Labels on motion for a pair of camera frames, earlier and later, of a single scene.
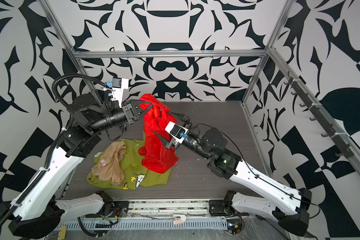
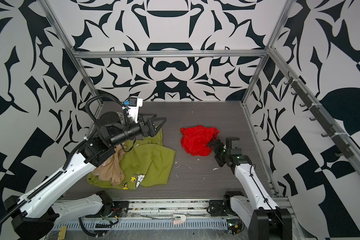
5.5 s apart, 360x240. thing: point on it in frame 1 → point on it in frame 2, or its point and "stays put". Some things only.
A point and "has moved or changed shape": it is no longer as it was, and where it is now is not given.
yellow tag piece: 62,233 stays put
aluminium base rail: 158,210 stays put
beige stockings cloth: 110,166 stays put
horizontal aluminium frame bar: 170,53 stays put
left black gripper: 130,111 → 146,128
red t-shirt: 155,156 has moved or changed shape
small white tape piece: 179,219 stays put
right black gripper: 184,116 → 217,149
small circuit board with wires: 234,226 stays put
